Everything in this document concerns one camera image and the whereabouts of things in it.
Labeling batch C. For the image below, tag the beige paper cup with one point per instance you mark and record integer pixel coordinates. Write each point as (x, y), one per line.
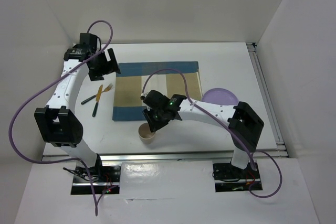
(145, 134)

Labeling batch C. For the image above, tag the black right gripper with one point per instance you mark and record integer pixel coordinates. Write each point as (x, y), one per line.
(154, 125)

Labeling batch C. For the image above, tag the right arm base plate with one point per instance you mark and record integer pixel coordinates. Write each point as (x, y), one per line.
(228, 178)

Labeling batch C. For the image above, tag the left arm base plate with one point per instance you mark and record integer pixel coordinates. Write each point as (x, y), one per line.
(108, 181)

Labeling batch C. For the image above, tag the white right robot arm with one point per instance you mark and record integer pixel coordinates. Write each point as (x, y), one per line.
(241, 121)

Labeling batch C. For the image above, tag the aluminium table edge rail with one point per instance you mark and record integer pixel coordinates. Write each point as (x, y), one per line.
(169, 156)

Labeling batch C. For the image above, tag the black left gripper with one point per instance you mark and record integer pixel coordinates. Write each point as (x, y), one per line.
(109, 66)

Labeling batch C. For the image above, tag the purple plastic plate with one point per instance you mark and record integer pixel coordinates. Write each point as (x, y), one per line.
(220, 96)

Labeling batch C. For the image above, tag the aluminium side frame rail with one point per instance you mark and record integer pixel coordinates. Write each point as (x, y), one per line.
(251, 47)

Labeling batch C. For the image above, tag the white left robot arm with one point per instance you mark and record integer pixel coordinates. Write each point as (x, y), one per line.
(57, 122)

